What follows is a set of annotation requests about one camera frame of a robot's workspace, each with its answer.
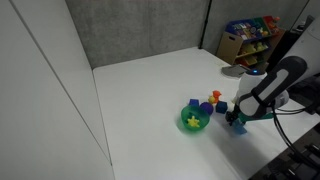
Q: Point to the green plastic bowl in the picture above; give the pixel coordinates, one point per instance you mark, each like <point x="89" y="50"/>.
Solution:
<point x="196" y="128"/>

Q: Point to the yellow toy star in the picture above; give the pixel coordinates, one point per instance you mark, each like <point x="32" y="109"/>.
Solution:
<point x="193" y="121"/>

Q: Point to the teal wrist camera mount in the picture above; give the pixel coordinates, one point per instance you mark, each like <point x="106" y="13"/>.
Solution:
<point x="259" y="117"/>

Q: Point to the yellow small toy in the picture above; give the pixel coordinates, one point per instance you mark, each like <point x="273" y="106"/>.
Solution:
<point x="211" y="99"/>

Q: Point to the cardboard box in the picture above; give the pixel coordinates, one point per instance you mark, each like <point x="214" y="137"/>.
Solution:
<point x="228" y="46"/>

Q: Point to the blue storage bin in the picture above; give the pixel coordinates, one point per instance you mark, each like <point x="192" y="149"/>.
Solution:
<point x="241" y="28"/>

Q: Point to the orange small toy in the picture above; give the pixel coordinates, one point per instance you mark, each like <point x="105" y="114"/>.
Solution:
<point x="217" y="94"/>

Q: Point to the grey metal plate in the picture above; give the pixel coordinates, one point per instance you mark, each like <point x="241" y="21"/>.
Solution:
<point x="235" y="70"/>

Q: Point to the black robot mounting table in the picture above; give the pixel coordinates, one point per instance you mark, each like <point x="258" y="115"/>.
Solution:
<point x="293" y="163"/>

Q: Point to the dark blue foam cube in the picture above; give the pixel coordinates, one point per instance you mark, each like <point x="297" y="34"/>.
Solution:
<point x="221" y="107"/>

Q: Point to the green storage bin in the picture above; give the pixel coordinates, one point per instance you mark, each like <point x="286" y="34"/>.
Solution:
<point x="259" y="23"/>

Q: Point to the blue block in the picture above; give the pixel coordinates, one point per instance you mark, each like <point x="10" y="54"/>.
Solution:
<point x="238" y="128"/>

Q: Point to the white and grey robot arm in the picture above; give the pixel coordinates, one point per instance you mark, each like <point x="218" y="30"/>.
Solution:
<point x="266" y="90"/>

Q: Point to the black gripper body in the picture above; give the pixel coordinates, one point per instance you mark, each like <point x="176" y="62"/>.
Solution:
<point x="237" y="113"/>

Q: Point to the purple toy ball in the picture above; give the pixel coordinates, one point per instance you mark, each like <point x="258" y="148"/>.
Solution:
<point x="207" y="107"/>

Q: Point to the black vertical pole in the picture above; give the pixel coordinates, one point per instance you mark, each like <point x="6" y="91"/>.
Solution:
<point x="204" y="23"/>

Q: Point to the wooden toy shelf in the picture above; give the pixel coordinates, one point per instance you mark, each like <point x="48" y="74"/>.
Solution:
<point x="266" y="43"/>

